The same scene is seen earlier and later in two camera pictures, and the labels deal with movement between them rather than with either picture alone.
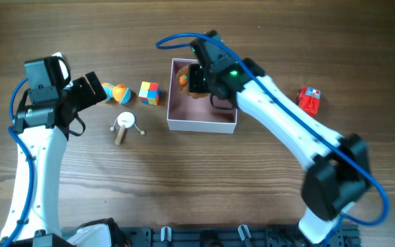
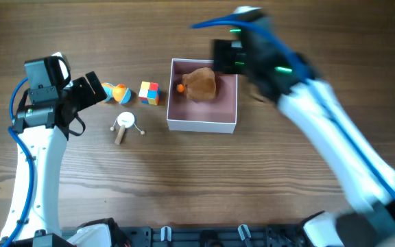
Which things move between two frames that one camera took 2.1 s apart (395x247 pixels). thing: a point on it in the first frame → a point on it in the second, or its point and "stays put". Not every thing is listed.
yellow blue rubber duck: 119,92 stays put
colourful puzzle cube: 149,92 stays put
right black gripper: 193,72 → 223,51
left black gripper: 89,98 stays put
